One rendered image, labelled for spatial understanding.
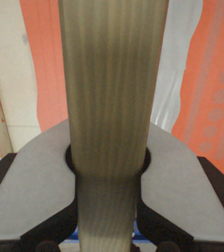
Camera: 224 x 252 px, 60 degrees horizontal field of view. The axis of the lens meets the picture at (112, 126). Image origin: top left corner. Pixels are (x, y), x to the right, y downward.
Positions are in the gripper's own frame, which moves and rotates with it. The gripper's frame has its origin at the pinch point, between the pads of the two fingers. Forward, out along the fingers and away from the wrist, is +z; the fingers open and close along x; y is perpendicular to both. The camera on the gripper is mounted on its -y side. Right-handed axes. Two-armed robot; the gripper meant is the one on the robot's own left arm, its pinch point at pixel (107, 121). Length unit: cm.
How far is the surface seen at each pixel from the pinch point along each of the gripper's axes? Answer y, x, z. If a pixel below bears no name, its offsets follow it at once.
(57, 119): 7.8, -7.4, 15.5
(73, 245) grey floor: 206, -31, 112
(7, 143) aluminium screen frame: 11.7, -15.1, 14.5
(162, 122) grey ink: 7.7, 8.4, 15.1
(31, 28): -4.4, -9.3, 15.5
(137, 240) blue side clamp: 29.3, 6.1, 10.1
